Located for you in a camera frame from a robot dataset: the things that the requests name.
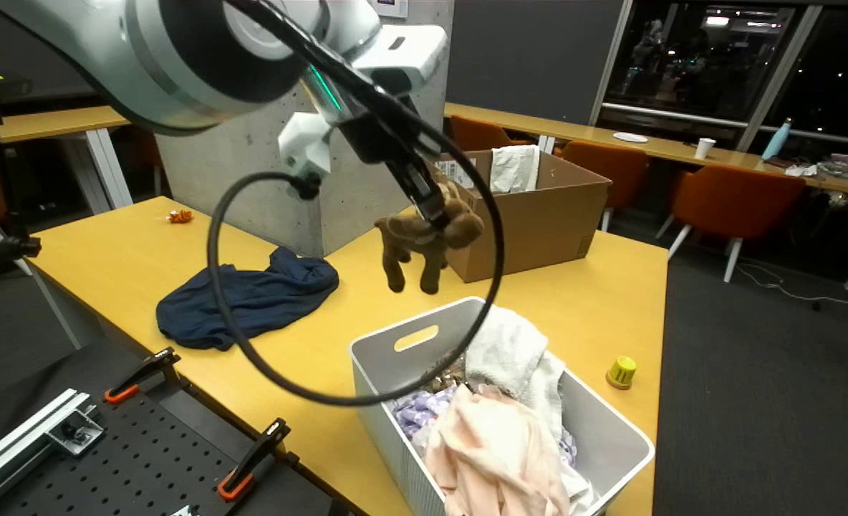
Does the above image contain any white cable holder bracket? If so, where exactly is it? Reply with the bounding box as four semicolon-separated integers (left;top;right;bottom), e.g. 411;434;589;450
274;109;337;186

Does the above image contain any white paper cup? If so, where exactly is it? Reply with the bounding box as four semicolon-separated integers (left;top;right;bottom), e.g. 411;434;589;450
689;136;721;163

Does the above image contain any brown cardboard box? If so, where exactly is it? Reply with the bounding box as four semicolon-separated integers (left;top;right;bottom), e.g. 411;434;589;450
415;148;615;288

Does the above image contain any long wooden counter desk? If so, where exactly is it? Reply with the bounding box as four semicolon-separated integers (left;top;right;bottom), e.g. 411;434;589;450
441;102;848;208

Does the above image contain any small yellow cap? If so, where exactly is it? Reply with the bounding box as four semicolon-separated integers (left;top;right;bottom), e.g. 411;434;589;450
605;354;640;393

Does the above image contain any dark blue cloth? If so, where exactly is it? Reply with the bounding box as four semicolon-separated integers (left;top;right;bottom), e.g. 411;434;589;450
153;244;341;354

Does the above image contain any black orange bar clamp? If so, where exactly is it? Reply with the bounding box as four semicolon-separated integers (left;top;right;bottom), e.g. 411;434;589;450
100;345;183;407
215;416;294;506

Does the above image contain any black camera stand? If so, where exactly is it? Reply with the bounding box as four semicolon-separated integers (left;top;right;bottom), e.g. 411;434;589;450
0;226;85;354

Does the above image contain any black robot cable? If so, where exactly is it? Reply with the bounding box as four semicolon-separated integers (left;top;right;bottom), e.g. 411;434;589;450
202;0;506;410

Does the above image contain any light blue bottle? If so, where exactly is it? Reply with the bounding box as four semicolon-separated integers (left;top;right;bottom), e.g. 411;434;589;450
759;116;795;168

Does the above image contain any brown moose plush toy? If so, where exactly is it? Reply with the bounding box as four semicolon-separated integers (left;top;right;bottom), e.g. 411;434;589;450
372;175;486;298

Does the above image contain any dark glass window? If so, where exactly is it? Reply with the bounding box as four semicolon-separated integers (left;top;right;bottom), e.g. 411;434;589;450
599;0;848;155

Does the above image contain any pale pink cloth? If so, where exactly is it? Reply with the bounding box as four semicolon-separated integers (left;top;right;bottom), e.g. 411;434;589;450
420;381;579;516

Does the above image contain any clutter pile on counter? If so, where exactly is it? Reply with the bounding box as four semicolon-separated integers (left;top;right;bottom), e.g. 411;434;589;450
782;149;848;199

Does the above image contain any white plastic basket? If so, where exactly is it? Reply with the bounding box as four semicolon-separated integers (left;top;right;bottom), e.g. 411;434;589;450
350;297;659;516

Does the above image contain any aluminium profile rail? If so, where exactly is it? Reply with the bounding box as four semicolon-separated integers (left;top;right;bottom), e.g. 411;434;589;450
0;386;109;493

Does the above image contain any wooden side desk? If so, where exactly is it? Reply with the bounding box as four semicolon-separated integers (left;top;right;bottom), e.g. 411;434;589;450
0;103;138;215

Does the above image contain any white cloth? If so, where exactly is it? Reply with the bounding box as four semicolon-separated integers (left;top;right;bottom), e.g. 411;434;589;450
460;308;573;434

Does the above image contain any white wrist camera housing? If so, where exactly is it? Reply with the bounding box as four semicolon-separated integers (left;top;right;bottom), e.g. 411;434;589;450
351;24;451;102

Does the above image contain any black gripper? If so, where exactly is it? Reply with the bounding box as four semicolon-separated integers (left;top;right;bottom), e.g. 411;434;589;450
334;92;456;232

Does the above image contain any purple patterned cloth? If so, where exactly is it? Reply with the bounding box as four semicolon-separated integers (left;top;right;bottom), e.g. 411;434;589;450
388;381;580;469

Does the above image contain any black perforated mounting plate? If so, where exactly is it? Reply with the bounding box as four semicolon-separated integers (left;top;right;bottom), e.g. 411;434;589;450
0;338;350;516

